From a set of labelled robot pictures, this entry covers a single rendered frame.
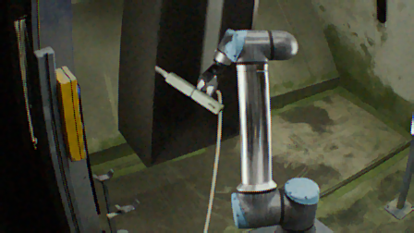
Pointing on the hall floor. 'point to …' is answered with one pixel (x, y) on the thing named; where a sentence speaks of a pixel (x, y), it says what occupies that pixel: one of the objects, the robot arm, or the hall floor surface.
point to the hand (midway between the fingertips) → (200, 97)
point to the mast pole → (407, 177)
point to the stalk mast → (51, 121)
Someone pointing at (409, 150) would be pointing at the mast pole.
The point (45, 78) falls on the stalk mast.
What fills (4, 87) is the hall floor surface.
